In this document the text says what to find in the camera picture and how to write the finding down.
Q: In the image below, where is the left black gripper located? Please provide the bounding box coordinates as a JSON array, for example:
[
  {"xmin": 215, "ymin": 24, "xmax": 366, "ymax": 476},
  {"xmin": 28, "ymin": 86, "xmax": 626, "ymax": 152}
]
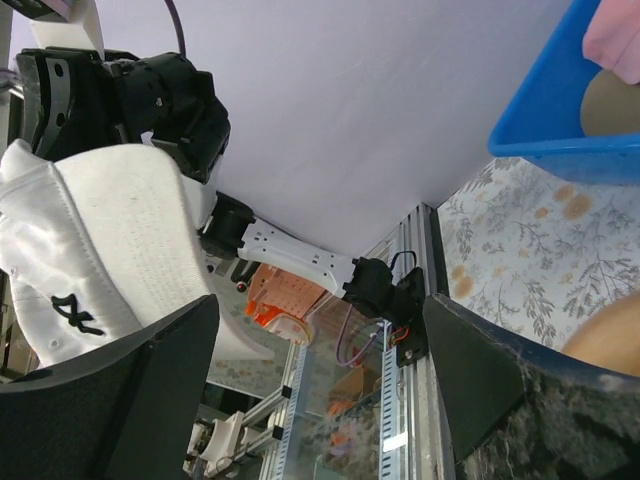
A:
[{"xmin": 16, "ymin": 48, "xmax": 130, "ymax": 160}]

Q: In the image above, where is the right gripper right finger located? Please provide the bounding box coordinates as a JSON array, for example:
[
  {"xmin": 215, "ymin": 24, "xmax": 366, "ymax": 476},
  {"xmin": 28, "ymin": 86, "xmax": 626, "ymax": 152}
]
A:
[{"xmin": 424, "ymin": 294, "xmax": 639, "ymax": 479}]

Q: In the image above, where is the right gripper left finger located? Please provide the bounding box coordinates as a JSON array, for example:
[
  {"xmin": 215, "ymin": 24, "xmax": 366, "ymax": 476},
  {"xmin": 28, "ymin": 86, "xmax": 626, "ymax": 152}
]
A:
[{"xmin": 1, "ymin": 295, "xmax": 220, "ymax": 479}]

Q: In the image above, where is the wooden hat stand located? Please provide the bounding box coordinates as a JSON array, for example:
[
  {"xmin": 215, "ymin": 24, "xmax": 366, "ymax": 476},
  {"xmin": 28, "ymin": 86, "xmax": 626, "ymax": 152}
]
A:
[{"xmin": 562, "ymin": 293, "xmax": 639, "ymax": 377}]

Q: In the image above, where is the white cap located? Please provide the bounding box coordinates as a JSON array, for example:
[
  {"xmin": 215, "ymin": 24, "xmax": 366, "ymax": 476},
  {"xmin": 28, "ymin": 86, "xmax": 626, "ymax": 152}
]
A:
[{"xmin": 0, "ymin": 138, "xmax": 276, "ymax": 371}]

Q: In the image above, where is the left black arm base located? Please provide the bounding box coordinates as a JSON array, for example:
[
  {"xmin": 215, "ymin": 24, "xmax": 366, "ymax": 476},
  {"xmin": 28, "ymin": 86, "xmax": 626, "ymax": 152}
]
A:
[{"xmin": 385, "ymin": 250, "xmax": 429, "ymax": 368}]

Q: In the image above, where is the floral table mat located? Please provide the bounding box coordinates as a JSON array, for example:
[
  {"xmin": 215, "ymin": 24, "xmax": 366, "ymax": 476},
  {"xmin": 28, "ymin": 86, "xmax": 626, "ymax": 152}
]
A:
[{"xmin": 438, "ymin": 157, "xmax": 639, "ymax": 349}]

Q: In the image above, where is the blue plastic bin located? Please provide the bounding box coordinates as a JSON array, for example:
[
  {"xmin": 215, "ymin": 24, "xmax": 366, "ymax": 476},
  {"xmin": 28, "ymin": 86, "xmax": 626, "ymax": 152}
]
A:
[{"xmin": 488, "ymin": 1, "xmax": 639, "ymax": 185}]

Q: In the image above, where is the khaki cap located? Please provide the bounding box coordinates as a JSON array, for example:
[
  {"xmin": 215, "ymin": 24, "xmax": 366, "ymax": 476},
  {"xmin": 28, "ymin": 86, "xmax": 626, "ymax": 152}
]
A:
[{"xmin": 580, "ymin": 70, "xmax": 639, "ymax": 136}]

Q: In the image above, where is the pink cap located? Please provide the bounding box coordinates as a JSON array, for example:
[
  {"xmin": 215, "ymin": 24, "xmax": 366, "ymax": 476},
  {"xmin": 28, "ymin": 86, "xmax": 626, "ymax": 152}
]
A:
[{"xmin": 582, "ymin": 0, "xmax": 639, "ymax": 85}]

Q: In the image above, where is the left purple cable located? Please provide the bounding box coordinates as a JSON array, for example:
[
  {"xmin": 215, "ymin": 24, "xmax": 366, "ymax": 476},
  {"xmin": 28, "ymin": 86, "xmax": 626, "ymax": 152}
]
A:
[{"xmin": 162, "ymin": 0, "xmax": 189, "ymax": 56}]

